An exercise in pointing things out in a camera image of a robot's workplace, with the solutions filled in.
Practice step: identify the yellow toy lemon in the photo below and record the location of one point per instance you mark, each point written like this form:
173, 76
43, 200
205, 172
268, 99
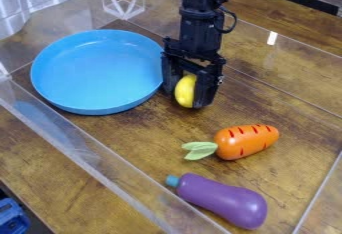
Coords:
185, 91

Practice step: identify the blue object at corner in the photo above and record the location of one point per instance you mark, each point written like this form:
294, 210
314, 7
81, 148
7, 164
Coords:
14, 219

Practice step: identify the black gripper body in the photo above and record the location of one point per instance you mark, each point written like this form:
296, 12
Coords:
194, 51

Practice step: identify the blue round tray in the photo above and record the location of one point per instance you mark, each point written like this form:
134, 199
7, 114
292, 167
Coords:
98, 72

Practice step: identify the purple toy eggplant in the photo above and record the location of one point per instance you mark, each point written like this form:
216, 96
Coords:
237, 204

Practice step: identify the clear acrylic enclosure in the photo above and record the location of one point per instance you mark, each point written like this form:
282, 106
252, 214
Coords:
90, 172

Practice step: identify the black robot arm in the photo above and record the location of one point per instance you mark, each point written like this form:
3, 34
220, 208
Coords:
193, 53

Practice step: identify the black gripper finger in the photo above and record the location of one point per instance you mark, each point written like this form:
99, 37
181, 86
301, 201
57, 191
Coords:
173, 73
206, 87

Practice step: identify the orange toy carrot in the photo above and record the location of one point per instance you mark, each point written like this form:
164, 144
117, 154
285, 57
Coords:
234, 142

